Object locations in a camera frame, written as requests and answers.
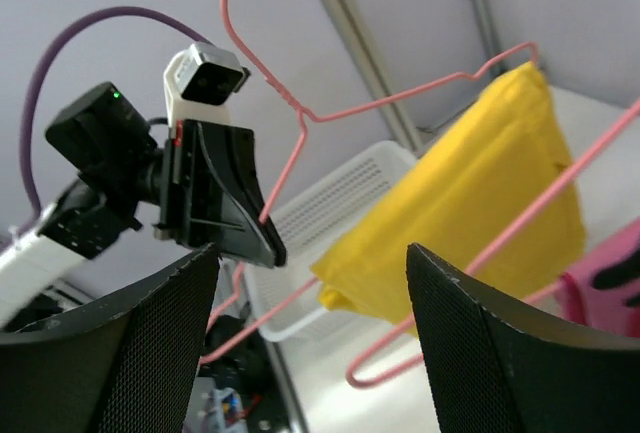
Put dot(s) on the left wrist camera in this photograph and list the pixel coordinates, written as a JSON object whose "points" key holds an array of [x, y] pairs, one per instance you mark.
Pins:
{"points": [[197, 83]]}

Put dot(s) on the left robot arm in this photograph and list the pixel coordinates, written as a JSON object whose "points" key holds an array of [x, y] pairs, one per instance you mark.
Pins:
{"points": [[119, 166]]}

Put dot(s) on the pink patterned trousers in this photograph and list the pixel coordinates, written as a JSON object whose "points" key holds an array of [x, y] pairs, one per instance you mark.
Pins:
{"points": [[601, 290]]}

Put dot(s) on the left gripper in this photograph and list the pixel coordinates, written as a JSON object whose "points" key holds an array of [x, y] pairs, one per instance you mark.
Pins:
{"points": [[210, 194]]}

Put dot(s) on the yellow trousers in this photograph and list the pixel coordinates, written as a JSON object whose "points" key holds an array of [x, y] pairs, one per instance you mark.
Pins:
{"points": [[467, 188]]}

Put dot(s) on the white plastic basket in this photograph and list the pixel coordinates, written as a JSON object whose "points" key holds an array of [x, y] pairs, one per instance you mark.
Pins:
{"points": [[308, 225]]}

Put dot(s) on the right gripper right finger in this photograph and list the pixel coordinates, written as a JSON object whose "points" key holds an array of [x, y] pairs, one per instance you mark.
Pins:
{"points": [[497, 364]]}

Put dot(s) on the left aluminium frame post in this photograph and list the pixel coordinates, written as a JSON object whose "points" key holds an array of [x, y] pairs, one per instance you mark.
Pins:
{"points": [[399, 44]]}

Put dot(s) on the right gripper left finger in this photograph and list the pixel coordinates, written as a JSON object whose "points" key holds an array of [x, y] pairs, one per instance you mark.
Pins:
{"points": [[125, 362]]}

